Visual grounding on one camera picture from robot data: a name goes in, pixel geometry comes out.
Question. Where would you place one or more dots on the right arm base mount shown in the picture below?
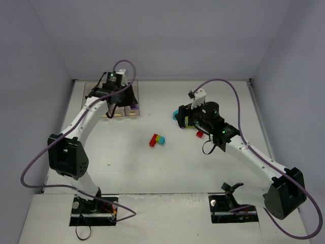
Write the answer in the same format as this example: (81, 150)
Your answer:
(224, 209)

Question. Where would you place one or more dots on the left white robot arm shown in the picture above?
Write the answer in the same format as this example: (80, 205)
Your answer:
(67, 155)

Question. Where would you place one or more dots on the purple lego brick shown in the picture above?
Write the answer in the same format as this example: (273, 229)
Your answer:
(134, 107)

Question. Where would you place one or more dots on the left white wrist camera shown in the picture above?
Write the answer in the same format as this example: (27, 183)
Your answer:
(123, 72)

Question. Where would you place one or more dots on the small red lego brick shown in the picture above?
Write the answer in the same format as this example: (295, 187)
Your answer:
(199, 134)

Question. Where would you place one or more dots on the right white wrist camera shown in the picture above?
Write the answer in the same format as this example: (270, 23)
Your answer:
(198, 98)

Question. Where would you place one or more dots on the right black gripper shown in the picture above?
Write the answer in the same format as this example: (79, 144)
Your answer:
(182, 116)

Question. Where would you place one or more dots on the red green teal brick stack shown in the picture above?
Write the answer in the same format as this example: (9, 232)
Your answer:
(157, 139)

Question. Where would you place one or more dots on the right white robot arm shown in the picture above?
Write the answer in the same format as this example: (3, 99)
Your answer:
(282, 189)

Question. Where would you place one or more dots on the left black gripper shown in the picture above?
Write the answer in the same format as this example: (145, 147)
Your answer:
(129, 96)

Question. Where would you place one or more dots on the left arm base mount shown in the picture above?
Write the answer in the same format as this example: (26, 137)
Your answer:
(84, 213)

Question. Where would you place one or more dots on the teal rounded lego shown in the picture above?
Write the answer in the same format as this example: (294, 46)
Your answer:
(174, 114)

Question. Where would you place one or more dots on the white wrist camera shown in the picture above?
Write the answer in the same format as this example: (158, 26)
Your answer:
(198, 98)
(123, 72)

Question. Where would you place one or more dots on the lime green lego brick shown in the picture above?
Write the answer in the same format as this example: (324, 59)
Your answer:
(187, 126)

